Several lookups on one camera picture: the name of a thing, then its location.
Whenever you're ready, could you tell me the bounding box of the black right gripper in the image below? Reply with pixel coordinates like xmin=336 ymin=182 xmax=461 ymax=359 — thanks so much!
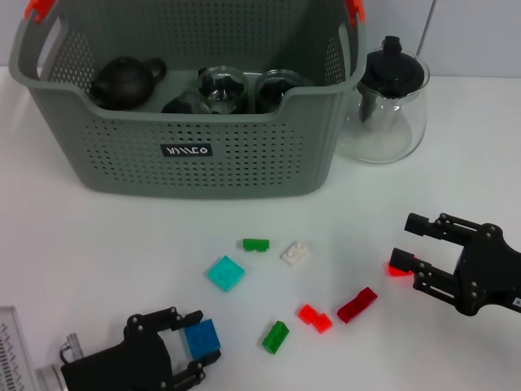
xmin=389 ymin=212 xmax=521 ymax=317

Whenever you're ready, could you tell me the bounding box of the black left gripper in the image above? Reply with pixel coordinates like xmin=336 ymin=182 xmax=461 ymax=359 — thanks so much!
xmin=60 ymin=307 xmax=223 ymax=391

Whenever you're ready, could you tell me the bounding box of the blue square toy plate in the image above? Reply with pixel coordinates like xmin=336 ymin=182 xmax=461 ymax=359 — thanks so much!
xmin=183 ymin=319 xmax=221 ymax=360

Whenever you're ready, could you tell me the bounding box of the teal square toy plate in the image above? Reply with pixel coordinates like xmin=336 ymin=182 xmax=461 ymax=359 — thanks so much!
xmin=205 ymin=255 xmax=246 ymax=293

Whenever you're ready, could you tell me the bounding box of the green rectangular toy brick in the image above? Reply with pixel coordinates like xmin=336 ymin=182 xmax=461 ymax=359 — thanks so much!
xmin=261 ymin=320 xmax=291 ymax=354

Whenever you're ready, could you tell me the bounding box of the glass teacup with black sleeve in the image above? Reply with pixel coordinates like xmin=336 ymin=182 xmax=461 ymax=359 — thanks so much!
xmin=254 ymin=68 xmax=309 ymax=115
xmin=160 ymin=90 xmax=208 ymax=115
xmin=195 ymin=66 xmax=249 ymax=116

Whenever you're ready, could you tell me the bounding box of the grey perforated storage basket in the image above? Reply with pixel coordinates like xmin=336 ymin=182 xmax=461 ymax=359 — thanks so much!
xmin=7 ymin=0 xmax=367 ymax=200

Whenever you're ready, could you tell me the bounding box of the dark red long toy brick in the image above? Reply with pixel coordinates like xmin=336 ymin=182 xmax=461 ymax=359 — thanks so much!
xmin=336 ymin=286 xmax=379 ymax=323

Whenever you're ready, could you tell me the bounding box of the white two-stud toy plate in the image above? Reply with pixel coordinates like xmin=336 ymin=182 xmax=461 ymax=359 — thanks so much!
xmin=279 ymin=241 xmax=313 ymax=268

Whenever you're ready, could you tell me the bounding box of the glass carafe with black lid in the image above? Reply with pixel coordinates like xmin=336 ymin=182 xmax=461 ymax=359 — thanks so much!
xmin=335 ymin=35 xmax=431 ymax=165

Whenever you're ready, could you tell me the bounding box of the dark clay teapot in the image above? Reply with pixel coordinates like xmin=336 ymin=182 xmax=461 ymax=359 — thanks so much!
xmin=90 ymin=56 xmax=168 ymax=111

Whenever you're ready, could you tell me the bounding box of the left robot arm with camera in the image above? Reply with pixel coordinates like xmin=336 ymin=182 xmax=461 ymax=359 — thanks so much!
xmin=0 ymin=305 xmax=36 ymax=391

